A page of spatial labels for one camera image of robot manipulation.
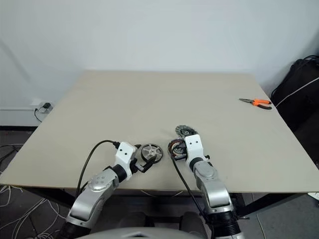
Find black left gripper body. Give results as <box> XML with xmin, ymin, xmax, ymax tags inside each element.
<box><xmin>130</xmin><ymin>149</ymin><xmax>148</xmax><ymax>174</ymax></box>

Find motor housing with copper windings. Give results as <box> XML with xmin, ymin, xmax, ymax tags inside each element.
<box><xmin>167</xmin><ymin>138</ymin><xmax>189</xmax><ymax>162</ymax></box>

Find grey metal wheel disc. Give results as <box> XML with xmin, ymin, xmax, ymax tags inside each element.
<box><xmin>141</xmin><ymin>143</ymin><xmax>164</xmax><ymax>165</ymax></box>

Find silver motor housing lid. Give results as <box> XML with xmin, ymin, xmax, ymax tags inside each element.
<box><xmin>175</xmin><ymin>124</ymin><xmax>199</xmax><ymax>139</ymax></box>

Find dark grey rounded shape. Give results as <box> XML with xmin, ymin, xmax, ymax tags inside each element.
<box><xmin>119</xmin><ymin>211</ymin><xmax>148</xmax><ymax>228</ymax></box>
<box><xmin>181</xmin><ymin>211</ymin><xmax>208</xmax><ymax>235</ymax></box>

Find grey robot torso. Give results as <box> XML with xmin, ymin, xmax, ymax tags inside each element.
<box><xmin>84</xmin><ymin>225</ymin><xmax>212</xmax><ymax>239</ymax></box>

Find black bag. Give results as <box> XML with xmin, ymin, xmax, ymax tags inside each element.
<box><xmin>270</xmin><ymin>55</ymin><xmax>319</xmax><ymax>132</ymax></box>

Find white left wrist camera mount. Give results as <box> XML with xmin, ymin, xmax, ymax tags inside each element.
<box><xmin>115</xmin><ymin>141</ymin><xmax>138</xmax><ymax>181</ymax></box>

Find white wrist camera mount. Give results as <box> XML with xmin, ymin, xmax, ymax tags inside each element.
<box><xmin>115</xmin><ymin>141</ymin><xmax>138</xmax><ymax>181</ymax></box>
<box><xmin>183</xmin><ymin>134</ymin><xmax>205</xmax><ymax>170</ymax></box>

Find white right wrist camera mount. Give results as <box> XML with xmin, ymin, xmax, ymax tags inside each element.
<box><xmin>183</xmin><ymin>134</ymin><xmax>205</xmax><ymax>170</ymax></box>

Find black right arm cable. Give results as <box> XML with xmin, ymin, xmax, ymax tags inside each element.
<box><xmin>170</xmin><ymin>156</ymin><xmax>212</xmax><ymax>239</ymax></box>

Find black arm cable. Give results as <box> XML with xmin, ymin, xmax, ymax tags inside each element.
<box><xmin>76</xmin><ymin>140</ymin><xmax>121</xmax><ymax>197</ymax></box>
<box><xmin>170</xmin><ymin>156</ymin><xmax>212</xmax><ymax>239</ymax></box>

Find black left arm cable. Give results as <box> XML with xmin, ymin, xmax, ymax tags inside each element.
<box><xmin>76</xmin><ymin>140</ymin><xmax>121</xmax><ymax>197</ymax></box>

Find black table frame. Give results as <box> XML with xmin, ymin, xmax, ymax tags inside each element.
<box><xmin>22</xmin><ymin>185</ymin><xmax>311</xmax><ymax>221</ymax></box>

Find orange handled needle-nose pliers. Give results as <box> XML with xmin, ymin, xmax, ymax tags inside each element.
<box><xmin>238</xmin><ymin>98</ymin><xmax>273</xmax><ymax>110</ymax></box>

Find black power adapter with cable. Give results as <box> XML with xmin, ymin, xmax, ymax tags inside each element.
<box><xmin>34</xmin><ymin>102</ymin><xmax>52</xmax><ymax>122</ymax></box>

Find white wall socket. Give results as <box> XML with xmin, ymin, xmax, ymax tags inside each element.
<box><xmin>31</xmin><ymin>99</ymin><xmax>54</xmax><ymax>114</ymax></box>

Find white floor cables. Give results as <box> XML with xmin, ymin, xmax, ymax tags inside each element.
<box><xmin>0</xmin><ymin>184</ymin><xmax>68</xmax><ymax>239</ymax></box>

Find white wall cable duct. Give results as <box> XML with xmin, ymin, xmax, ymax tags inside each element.
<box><xmin>0</xmin><ymin>107</ymin><xmax>38</xmax><ymax>112</ymax></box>

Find black floor cable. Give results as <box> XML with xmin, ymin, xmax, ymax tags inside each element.
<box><xmin>0</xmin><ymin>143</ymin><xmax>24</xmax><ymax>172</ymax></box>

